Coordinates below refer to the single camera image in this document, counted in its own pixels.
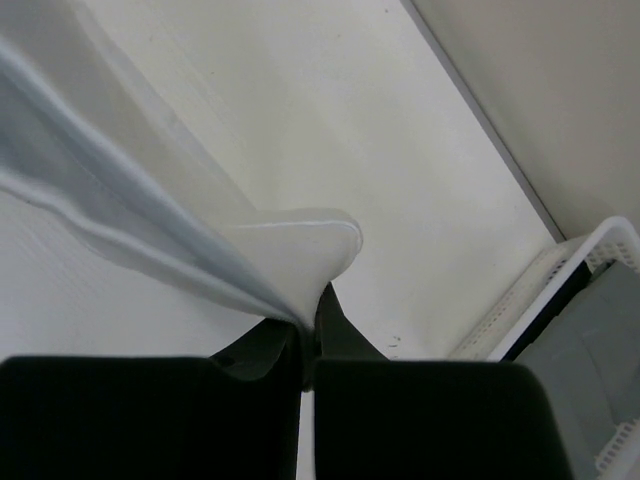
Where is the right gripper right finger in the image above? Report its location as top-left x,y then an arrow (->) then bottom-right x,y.
312,287 -> 572,479

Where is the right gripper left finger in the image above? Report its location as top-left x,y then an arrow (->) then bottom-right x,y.
1,320 -> 302,479

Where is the white skirt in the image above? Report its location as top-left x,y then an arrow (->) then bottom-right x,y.
0,34 -> 363,334

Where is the black skirt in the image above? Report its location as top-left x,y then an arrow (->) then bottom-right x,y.
495,262 -> 592,362

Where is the grey skirt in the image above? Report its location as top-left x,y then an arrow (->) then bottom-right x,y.
516,262 -> 639,464

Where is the white plastic basket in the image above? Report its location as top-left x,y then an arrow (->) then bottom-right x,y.
449,216 -> 639,479

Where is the aluminium table rail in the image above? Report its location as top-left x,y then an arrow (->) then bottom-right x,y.
399,0 -> 569,242

